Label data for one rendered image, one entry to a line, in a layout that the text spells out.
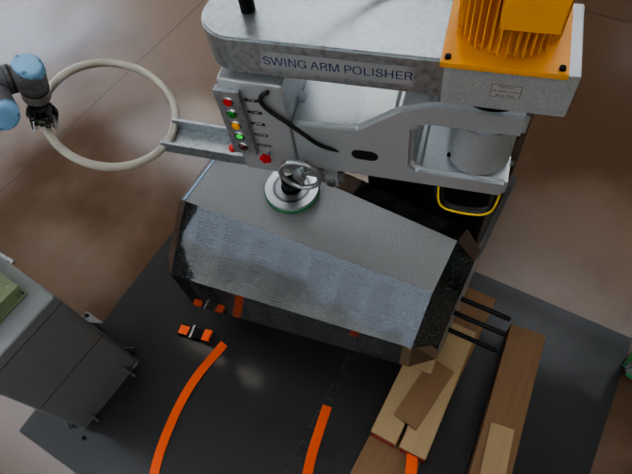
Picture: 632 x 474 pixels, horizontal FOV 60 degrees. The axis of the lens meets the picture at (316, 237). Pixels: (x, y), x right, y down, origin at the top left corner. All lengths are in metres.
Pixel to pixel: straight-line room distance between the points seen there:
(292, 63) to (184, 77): 2.63
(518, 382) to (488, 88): 1.59
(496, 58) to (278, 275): 1.20
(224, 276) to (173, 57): 2.31
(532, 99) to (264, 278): 1.24
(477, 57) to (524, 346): 1.67
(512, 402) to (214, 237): 1.48
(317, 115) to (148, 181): 2.03
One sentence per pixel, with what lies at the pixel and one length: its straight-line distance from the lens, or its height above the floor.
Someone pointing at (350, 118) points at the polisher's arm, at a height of 1.42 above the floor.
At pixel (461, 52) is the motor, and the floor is 1.73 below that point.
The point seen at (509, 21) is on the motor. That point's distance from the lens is 1.22.
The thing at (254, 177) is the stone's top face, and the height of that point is 0.84.
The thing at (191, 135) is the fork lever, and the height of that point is 1.10.
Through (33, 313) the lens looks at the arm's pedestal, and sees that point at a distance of 2.31.
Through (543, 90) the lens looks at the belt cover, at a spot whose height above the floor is 1.67.
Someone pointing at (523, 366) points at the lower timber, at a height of 0.13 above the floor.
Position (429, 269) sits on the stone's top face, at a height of 0.84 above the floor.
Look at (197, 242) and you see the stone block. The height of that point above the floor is 0.73.
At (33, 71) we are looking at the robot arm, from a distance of 1.94.
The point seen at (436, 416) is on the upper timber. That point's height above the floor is 0.24.
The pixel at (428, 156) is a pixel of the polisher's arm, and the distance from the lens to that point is 1.75.
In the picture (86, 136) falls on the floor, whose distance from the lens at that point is 3.99.
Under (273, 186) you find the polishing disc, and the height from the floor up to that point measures 0.90.
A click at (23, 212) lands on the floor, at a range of 3.82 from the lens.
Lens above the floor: 2.64
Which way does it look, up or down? 60 degrees down
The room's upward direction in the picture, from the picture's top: 12 degrees counter-clockwise
